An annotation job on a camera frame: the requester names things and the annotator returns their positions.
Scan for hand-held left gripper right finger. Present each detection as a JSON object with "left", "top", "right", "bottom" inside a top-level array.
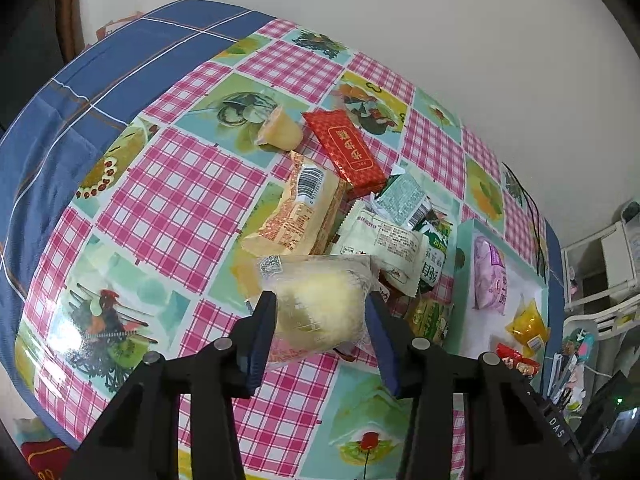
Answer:
[{"left": 365, "top": 292, "right": 581, "bottom": 480}]

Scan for black cable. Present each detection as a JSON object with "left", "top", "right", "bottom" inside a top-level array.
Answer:
[{"left": 502, "top": 162, "right": 551, "bottom": 281}]

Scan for red cartoon snack packet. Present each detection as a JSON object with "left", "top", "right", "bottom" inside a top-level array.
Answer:
[{"left": 496, "top": 342, "right": 542, "bottom": 377}]

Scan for pink checked picture tablecloth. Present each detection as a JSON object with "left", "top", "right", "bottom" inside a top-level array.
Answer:
[{"left": 15, "top": 17, "right": 551, "bottom": 480}]

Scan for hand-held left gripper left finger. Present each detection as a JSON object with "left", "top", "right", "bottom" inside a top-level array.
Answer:
[{"left": 65, "top": 290, "right": 278, "bottom": 480}]

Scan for white tray with teal rim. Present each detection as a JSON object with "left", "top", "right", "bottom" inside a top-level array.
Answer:
[{"left": 445, "top": 219, "right": 551, "bottom": 401}]

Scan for clear packet with yellow cake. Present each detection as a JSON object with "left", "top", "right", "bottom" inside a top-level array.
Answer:
[{"left": 257, "top": 254, "right": 383, "bottom": 366}]

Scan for brown biscuit packet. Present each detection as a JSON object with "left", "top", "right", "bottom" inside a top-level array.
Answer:
[{"left": 377, "top": 272, "right": 402, "bottom": 311}]

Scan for blue checked cloth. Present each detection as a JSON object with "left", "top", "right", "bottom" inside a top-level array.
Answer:
[{"left": 0, "top": 0, "right": 566, "bottom": 456}]

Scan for white snack packet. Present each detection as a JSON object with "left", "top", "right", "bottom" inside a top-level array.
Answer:
[{"left": 332, "top": 200, "right": 431, "bottom": 297}]

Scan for yellow jelly cup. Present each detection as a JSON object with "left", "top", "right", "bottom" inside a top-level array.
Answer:
[{"left": 256, "top": 106, "right": 306, "bottom": 151}]

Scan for teal small snack packet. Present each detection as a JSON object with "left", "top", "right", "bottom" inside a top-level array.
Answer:
[{"left": 372, "top": 170, "right": 433, "bottom": 231}]

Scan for purple snack packet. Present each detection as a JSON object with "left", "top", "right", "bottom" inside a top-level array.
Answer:
[{"left": 472, "top": 236, "right": 511, "bottom": 311}]

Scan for brown wooden frame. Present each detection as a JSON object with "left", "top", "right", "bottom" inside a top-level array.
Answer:
[{"left": 54, "top": 0, "right": 87, "bottom": 58}]

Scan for white shelf unit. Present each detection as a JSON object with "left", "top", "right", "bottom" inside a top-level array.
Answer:
[{"left": 561, "top": 202, "right": 640, "bottom": 306}]

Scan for pile of colourful packets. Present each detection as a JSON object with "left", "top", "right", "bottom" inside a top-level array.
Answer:
[{"left": 550, "top": 330, "right": 598, "bottom": 411}]

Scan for green and white biscuit packet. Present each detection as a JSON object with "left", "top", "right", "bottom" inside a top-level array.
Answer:
[{"left": 415, "top": 212, "right": 453, "bottom": 293}]

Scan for yellow translucent snack packet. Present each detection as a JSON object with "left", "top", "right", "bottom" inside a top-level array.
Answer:
[{"left": 505, "top": 297, "right": 551, "bottom": 351}]

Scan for green striped clear snack packet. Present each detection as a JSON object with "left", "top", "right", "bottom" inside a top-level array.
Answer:
[{"left": 402, "top": 295, "right": 453, "bottom": 348}]

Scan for white chair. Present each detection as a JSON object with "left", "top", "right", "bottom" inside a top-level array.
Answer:
[{"left": 564, "top": 280, "right": 640, "bottom": 346}]

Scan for orange bread packet with barcode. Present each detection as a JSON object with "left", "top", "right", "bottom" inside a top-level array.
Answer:
[{"left": 240, "top": 150, "right": 351, "bottom": 258}]

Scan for red flat snack packet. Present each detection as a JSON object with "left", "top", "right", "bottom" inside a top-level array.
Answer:
[{"left": 302, "top": 109, "right": 388, "bottom": 193}]

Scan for red cloth bag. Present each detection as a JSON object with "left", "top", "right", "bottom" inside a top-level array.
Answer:
[{"left": 20, "top": 437, "right": 76, "bottom": 480}]

